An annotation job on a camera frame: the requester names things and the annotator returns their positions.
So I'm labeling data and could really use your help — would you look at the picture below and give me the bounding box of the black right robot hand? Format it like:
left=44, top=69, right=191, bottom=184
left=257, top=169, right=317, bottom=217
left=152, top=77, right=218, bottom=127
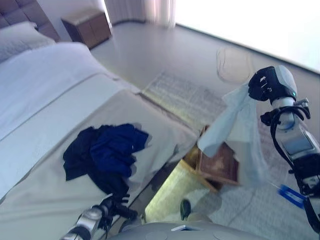
left=246, top=64, right=299, bottom=103

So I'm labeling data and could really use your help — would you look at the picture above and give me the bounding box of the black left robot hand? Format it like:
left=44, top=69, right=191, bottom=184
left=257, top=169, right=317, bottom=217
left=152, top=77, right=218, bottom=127
left=109, top=193, right=139, bottom=221

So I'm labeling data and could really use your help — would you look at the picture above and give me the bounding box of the white garment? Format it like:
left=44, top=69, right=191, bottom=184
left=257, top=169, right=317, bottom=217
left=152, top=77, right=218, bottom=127
left=196, top=83, right=271, bottom=188

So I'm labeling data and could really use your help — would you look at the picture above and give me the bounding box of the blue garment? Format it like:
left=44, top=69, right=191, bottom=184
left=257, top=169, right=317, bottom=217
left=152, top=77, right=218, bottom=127
left=89, top=123, right=151, bottom=179

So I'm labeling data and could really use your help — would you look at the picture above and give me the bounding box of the blue hang tag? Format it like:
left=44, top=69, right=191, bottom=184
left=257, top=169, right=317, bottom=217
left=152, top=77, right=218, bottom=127
left=277, top=183, right=308, bottom=210

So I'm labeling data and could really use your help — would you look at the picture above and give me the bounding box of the brown wicker basket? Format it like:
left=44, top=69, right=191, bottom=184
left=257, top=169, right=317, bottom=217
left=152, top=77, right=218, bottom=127
left=179, top=124, right=241, bottom=194

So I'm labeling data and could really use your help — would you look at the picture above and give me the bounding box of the oval floor mat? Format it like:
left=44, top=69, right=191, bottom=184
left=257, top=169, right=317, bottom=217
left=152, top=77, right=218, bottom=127
left=215, top=46, right=254, bottom=83

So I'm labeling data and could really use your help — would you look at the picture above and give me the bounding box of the grey robot torso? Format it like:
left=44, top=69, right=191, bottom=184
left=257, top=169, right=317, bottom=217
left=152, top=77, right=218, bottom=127
left=106, top=220, right=260, bottom=240

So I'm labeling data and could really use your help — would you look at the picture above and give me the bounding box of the black garment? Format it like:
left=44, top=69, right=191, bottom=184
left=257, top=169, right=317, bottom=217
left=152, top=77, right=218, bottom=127
left=62, top=125, right=131, bottom=196

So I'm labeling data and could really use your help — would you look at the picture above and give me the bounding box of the white duvet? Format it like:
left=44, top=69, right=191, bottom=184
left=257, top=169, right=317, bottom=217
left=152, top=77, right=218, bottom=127
left=0, top=41, right=141, bottom=194

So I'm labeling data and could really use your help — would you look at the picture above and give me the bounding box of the sheer light curtain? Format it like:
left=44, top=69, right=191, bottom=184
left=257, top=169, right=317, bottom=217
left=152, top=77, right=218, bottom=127
left=103, top=0, right=178, bottom=29

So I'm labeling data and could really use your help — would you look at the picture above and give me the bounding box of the brown wooden nightstand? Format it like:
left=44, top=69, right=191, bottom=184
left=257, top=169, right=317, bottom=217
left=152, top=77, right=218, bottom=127
left=60, top=10, right=113, bottom=50

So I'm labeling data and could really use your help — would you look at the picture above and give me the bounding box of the plain light pillow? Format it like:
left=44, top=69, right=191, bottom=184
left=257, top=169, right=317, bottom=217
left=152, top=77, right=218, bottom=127
left=0, top=20, right=56, bottom=64

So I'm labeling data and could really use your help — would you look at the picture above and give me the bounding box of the brown padded headboard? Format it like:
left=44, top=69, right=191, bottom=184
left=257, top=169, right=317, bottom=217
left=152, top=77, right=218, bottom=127
left=0, top=0, right=61, bottom=43

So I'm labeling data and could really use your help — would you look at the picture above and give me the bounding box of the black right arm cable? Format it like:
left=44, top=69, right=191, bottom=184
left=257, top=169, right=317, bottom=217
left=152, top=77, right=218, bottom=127
left=269, top=106, right=320, bottom=234

